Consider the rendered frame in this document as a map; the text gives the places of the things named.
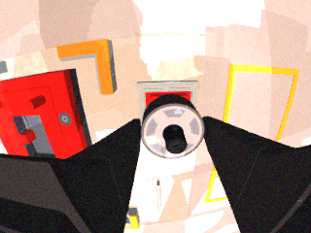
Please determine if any yellow rectangular outline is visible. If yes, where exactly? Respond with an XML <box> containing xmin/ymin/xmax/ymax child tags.
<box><xmin>203</xmin><ymin>65</ymin><xmax>299</xmax><ymax>203</ymax></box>

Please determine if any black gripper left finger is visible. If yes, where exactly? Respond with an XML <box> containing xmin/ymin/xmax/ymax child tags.
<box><xmin>0</xmin><ymin>119</ymin><xmax>141</xmax><ymax>233</ymax></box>

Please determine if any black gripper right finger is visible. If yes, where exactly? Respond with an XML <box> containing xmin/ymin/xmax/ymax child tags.
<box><xmin>203</xmin><ymin>116</ymin><xmax>311</xmax><ymax>233</ymax></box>

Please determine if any red rectangular plate with pegs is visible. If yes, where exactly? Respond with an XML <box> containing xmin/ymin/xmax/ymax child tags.
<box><xmin>0</xmin><ymin>69</ymin><xmax>92</xmax><ymax>159</ymax></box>

